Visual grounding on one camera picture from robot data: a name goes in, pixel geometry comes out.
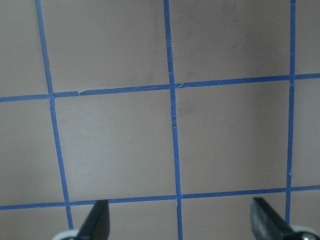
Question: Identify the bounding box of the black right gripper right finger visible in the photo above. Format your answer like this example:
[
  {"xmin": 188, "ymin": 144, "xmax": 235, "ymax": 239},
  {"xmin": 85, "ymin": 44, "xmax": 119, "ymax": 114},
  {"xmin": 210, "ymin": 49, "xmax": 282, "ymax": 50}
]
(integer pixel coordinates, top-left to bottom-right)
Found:
[{"xmin": 250, "ymin": 197, "xmax": 296, "ymax": 240}]

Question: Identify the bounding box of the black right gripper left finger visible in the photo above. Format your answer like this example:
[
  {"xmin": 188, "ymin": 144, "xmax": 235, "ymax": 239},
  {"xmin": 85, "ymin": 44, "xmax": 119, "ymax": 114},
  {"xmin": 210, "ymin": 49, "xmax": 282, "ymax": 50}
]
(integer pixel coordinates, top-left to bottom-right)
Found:
[{"xmin": 76, "ymin": 200, "xmax": 110, "ymax": 240}]

